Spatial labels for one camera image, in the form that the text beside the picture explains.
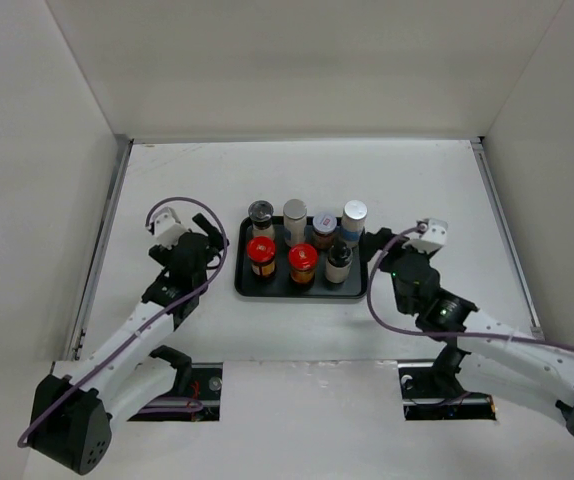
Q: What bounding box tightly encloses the silver lid blue label bottle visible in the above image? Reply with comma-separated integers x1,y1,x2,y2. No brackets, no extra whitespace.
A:
339,200,368,248

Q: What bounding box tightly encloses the black cap white bottle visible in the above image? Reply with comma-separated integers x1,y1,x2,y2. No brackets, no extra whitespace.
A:
325,240,353,285

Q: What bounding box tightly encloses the small white red label jar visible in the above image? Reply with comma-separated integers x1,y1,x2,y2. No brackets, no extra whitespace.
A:
312,212,337,251

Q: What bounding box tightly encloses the clear lid pepper grinder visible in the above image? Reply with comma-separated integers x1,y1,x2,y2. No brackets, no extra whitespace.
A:
248,200,275,240

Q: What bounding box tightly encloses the red lid orange sauce jar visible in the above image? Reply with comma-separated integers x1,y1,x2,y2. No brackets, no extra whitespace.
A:
288,243,318,287

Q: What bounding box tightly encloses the silver lid white shaker bottle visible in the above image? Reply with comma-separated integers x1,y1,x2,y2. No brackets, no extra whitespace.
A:
283,199,307,247

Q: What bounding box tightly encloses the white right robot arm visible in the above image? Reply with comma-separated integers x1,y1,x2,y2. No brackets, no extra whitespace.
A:
359,219,574,438

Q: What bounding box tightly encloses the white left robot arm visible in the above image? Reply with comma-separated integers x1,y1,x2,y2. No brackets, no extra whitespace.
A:
18,208,229,475

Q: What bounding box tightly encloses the black rectangular tray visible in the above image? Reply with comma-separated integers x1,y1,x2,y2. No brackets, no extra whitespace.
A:
234,216,369,301

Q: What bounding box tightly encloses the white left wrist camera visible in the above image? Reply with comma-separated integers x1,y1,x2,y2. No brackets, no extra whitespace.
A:
148,207,189,249

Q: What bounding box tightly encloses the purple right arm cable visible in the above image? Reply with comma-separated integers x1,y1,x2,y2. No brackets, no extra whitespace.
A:
365,222,574,361

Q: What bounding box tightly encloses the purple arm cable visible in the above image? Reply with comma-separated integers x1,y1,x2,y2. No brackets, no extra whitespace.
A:
16,195,231,449
365,222,574,361

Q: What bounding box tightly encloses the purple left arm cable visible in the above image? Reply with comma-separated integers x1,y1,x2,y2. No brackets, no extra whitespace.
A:
16,195,231,449

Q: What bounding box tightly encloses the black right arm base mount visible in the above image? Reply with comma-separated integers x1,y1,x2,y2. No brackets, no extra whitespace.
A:
397,346,496,421

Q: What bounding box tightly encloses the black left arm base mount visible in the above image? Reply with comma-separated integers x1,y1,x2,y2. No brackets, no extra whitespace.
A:
130,346,224,422

